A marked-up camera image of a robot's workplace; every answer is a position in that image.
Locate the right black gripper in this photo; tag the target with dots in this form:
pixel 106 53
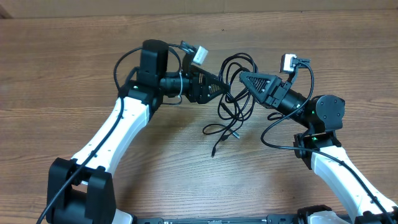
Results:
pixel 271 90

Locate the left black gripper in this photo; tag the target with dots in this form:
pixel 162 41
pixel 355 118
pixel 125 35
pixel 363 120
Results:
pixel 202 95

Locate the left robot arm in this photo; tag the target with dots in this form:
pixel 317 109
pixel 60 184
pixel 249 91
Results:
pixel 81 190

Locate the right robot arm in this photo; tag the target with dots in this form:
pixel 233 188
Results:
pixel 319 146

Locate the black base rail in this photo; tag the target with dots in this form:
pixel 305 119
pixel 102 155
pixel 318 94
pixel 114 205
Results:
pixel 300 217

